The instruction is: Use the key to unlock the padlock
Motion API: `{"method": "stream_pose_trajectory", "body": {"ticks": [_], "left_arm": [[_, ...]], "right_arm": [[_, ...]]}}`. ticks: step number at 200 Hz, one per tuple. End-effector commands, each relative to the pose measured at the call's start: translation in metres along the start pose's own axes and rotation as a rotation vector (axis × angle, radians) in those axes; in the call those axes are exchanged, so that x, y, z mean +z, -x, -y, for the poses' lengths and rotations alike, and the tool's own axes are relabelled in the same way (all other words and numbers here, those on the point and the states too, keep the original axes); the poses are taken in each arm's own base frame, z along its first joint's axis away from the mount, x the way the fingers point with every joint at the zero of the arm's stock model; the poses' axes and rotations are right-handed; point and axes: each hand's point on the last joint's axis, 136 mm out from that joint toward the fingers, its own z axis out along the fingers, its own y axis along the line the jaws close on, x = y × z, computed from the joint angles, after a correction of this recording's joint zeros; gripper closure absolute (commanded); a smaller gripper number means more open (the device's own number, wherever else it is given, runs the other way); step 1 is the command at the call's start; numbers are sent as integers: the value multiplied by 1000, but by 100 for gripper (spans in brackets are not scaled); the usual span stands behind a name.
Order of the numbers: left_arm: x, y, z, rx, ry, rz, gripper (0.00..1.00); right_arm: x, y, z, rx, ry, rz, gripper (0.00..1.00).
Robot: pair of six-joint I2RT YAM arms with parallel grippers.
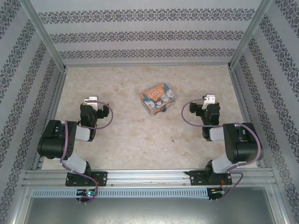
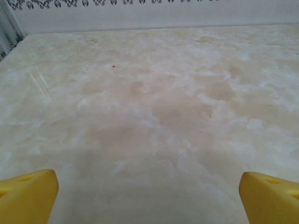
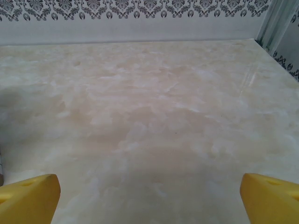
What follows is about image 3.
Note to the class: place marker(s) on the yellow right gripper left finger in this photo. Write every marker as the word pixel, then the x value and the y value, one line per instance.
pixel 30 200

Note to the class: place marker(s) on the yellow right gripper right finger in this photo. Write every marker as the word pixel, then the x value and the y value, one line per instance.
pixel 273 203

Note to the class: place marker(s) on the aluminium frame post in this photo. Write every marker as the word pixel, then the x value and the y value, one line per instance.
pixel 275 25

